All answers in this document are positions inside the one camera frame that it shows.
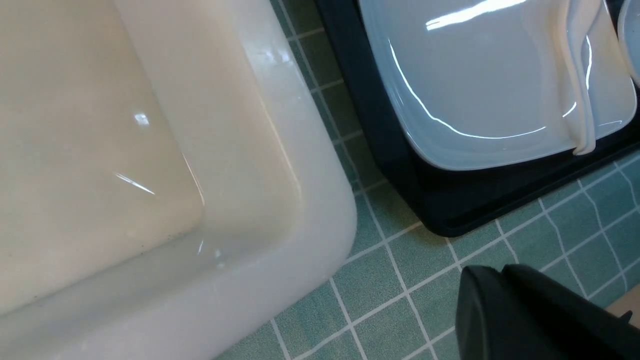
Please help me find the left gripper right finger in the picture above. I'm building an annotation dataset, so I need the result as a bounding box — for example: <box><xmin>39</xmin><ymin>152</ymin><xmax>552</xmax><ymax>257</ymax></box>
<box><xmin>502</xmin><ymin>264</ymin><xmax>640</xmax><ymax>360</ymax></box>

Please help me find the large white square plate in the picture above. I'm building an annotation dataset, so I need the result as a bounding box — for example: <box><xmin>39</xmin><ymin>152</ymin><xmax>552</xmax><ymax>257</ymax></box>
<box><xmin>358</xmin><ymin>0</ymin><xmax>638</xmax><ymax>171</ymax></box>

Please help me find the white ceramic soup spoon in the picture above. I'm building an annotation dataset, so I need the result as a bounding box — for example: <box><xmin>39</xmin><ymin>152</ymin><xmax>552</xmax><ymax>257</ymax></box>
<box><xmin>556</xmin><ymin>0</ymin><xmax>601</xmax><ymax>157</ymax></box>

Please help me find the green checkered tablecloth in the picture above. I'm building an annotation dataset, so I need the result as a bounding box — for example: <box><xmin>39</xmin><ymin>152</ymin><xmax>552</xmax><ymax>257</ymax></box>
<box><xmin>219</xmin><ymin>0</ymin><xmax>640</xmax><ymax>360</ymax></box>

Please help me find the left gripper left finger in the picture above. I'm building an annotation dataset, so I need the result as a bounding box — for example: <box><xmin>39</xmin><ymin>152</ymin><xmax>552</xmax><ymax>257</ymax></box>
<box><xmin>455</xmin><ymin>265</ymin><xmax>521</xmax><ymax>360</ymax></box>

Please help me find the black serving tray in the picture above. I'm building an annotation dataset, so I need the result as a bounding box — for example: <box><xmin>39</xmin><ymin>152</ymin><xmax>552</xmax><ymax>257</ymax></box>
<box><xmin>315</xmin><ymin>0</ymin><xmax>640</xmax><ymax>237</ymax></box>

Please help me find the large white plastic tub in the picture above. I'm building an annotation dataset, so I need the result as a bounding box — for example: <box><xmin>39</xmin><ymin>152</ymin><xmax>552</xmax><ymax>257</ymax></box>
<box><xmin>0</xmin><ymin>0</ymin><xmax>357</xmax><ymax>360</ymax></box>

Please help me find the small white bowl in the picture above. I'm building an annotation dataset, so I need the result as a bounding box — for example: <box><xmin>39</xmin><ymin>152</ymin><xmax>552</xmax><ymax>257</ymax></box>
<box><xmin>617</xmin><ymin>0</ymin><xmax>640</xmax><ymax>86</ymax></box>

